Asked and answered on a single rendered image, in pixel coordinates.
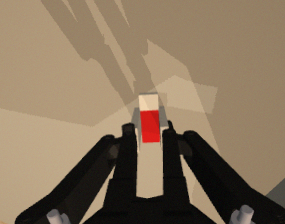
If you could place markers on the grey drawer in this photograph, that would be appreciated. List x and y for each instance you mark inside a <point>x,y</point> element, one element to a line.
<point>278,195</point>

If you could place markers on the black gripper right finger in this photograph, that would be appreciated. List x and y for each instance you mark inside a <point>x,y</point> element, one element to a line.
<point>235,201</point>

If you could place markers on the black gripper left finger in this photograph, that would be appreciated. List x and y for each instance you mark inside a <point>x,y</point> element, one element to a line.
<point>69,201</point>

